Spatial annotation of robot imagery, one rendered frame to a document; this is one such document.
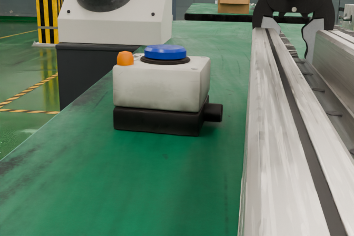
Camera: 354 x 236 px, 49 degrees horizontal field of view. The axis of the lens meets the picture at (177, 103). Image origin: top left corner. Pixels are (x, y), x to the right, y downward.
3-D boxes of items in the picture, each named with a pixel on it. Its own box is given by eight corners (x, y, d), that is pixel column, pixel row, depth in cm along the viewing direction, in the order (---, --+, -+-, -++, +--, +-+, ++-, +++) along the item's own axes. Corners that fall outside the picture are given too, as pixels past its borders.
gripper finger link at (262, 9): (277, 50, 54) (298, -13, 51) (278, 52, 52) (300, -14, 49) (244, 41, 54) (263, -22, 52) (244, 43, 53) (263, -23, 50)
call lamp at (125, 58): (120, 62, 36) (119, 49, 36) (135, 63, 36) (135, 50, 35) (114, 65, 34) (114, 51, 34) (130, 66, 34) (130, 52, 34)
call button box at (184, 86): (137, 106, 43) (136, 49, 42) (224, 112, 42) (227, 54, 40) (112, 129, 36) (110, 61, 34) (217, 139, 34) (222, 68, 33)
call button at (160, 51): (150, 62, 40) (150, 42, 39) (188, 64, 39) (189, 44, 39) (139, 69, 36) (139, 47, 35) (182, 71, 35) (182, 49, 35)
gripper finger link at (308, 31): (323, 76, 58) (316, 13, 55) (331, 85, 52) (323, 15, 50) (301, 79, 58) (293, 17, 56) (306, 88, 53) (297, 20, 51)
